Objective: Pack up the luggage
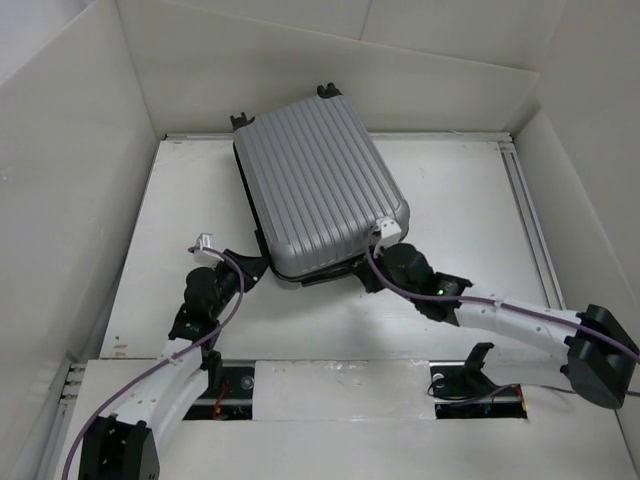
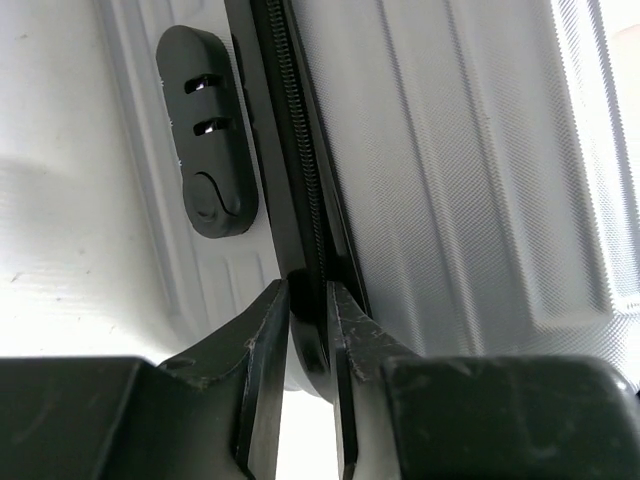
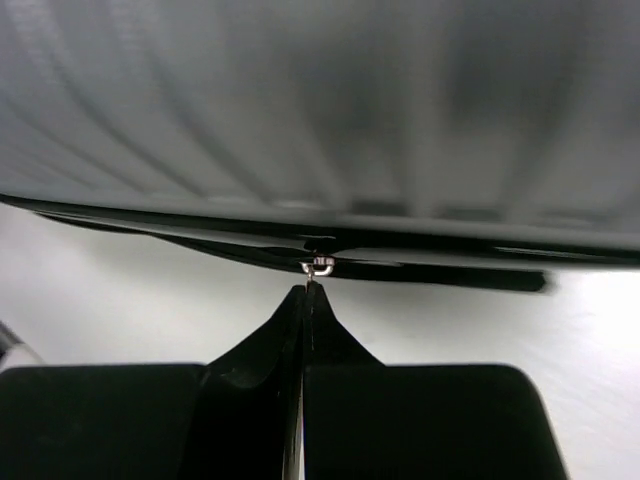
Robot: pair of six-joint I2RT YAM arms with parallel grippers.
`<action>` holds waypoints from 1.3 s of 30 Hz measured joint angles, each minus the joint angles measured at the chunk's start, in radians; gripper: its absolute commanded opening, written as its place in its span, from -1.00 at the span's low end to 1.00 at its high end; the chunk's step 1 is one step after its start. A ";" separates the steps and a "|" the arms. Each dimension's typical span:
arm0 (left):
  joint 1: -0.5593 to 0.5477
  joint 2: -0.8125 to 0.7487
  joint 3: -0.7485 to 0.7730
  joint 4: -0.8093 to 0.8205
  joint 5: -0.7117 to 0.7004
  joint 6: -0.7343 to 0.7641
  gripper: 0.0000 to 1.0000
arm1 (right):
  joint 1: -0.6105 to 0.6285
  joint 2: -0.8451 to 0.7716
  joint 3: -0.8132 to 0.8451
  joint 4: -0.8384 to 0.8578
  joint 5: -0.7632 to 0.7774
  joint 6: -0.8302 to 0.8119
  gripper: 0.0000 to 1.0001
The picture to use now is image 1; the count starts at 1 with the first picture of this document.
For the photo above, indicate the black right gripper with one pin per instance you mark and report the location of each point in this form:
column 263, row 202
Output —
column 369, row 283

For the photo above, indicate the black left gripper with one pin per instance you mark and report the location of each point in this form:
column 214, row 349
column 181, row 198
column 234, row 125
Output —
column 253, row 268

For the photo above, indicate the grey hard-shell suitcase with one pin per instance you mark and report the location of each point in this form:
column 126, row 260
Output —
column 316, row 185

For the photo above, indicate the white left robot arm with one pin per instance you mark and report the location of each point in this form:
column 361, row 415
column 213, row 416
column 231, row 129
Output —
column 124, row 437

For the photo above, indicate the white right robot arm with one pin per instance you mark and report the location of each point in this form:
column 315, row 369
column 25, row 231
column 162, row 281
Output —
column 584, row 352

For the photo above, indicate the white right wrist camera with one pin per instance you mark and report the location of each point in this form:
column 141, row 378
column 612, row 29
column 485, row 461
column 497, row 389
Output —
column 387, row 232

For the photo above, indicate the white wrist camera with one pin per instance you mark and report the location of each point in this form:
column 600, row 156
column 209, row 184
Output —
column 387, row 232
column 202, row 251

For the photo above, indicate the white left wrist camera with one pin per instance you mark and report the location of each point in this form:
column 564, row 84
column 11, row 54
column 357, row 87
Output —
column 202, row 251

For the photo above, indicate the aluminium rail frame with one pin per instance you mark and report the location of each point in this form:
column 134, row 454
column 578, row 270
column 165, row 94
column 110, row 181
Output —
column 342, row 374

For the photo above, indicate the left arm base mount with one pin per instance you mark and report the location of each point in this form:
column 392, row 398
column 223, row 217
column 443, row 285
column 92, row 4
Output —
column 233, row 398

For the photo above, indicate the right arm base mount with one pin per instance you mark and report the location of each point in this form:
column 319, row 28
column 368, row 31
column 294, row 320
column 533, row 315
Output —
column 462, row 391

